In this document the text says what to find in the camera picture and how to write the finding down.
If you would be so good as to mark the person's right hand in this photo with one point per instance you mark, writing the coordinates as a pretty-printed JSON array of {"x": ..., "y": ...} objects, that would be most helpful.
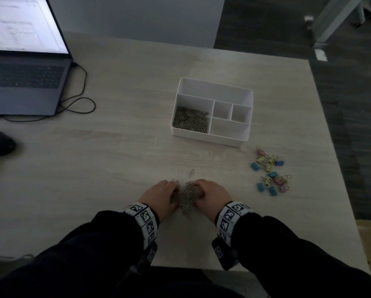
[{"x": 215, "y": 198}]

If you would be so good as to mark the person's left hand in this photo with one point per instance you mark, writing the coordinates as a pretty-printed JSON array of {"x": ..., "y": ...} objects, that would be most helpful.
[{"x": 157, "y": 198}]

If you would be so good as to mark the pile of silver paper clips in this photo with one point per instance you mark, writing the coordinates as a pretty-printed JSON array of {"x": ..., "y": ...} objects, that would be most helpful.
[
  {"x": 190, "y": 121},
  {"x": 187, "y": 195}
]

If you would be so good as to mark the group of colourful binder clips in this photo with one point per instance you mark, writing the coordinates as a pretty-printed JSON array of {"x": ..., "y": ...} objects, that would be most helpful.
[{"x": 272, "y": 175}]

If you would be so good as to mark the white compartment organizer tray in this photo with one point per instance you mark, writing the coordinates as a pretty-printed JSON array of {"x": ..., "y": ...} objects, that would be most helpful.
[{"x": 229, "y": 128}]

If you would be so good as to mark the person's right forearm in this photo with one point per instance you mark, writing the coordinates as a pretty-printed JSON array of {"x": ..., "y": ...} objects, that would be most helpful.
[{"x": 297, "y": 257}]

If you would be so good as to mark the person's left forearm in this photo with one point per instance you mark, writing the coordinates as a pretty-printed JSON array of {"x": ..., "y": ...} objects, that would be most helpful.
[{"x": 80, "y": 257}]

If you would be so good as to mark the person's black trousers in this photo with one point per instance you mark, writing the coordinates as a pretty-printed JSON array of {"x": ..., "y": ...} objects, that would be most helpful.
[{"x": 179, "y": 285}]

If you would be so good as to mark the right wristband with square markers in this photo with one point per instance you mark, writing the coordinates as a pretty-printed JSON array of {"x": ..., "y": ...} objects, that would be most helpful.
[{"x": 229, "y": 215}]

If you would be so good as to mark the wristband with square markers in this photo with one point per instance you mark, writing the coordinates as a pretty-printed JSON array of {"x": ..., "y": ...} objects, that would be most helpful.
[
  {"x": 229, "y": 215},
  {"x": 143, "y": 217}
]

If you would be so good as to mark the left wristband with square markers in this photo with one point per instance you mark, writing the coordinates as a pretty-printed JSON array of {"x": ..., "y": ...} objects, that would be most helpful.
[{"x": 143, "y": 217}]

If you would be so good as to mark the grey laptop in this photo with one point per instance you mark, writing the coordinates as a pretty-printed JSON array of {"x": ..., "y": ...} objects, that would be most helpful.
[{"x": 17, "y": 102}]

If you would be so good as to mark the white floor plate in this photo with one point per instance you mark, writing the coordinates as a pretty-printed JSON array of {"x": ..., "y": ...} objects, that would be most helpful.
[{"x": 321, "y": 55}]

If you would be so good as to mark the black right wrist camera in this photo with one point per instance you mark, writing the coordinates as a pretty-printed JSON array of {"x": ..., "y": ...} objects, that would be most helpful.
[{"x": 221, "y": 252}]

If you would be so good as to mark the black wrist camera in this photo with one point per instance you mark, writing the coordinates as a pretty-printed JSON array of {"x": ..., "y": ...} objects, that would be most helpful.
[
  {"x": 150, "y": 254},
  {"x": 221, "y": 252}
]

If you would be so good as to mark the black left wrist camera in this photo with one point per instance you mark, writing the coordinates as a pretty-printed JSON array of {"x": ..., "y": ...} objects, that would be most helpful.
[{"x": 150, "y": 254}]

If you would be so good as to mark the grey metal post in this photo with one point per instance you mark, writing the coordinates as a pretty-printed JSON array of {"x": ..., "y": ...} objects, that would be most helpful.
[{"x": 334, "y": 18}]

